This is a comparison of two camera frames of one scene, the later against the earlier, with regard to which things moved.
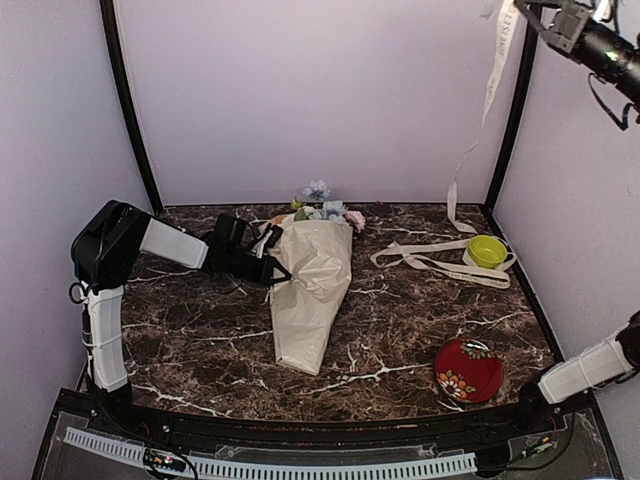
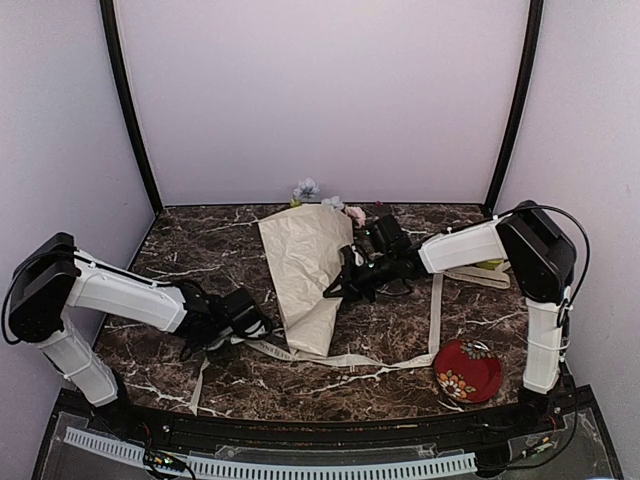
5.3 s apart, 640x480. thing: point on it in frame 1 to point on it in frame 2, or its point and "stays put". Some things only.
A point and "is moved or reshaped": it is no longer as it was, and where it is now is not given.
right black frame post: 516,117 stays put
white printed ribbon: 478,259 to 434,359
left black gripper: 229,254 to 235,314
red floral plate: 468,370 stays put
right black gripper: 562,26 to 351,286
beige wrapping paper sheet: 317,253 is moved or reshaped
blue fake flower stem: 331,210 to 309,188
